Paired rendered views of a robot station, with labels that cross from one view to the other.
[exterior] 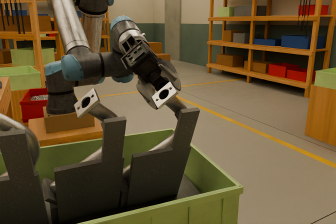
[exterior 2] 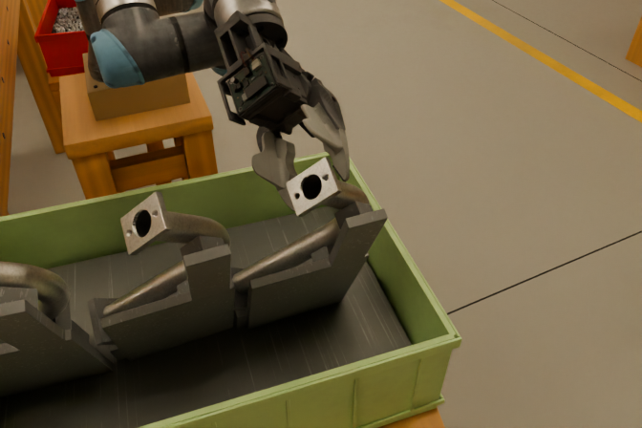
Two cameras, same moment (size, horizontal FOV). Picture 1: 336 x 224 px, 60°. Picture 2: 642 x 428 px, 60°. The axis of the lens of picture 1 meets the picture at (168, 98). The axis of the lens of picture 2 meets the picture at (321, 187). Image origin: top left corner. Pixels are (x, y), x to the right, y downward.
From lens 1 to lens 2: 0.28 m
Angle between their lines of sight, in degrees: 26
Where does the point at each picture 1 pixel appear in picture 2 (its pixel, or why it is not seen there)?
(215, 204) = (404, 367)
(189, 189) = (366, 288)
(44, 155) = (91, 216)
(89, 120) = (178, 93)
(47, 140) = (98, 139)
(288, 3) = not seen: outside the picture
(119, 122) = (216, 259)
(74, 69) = (120, 70)
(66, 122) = (132, 98)
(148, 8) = not seen: outside the picture
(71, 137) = (145, 132)
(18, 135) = (12, 315)
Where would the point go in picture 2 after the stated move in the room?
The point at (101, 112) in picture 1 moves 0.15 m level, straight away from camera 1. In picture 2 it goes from (179, 236) to (181, 147)
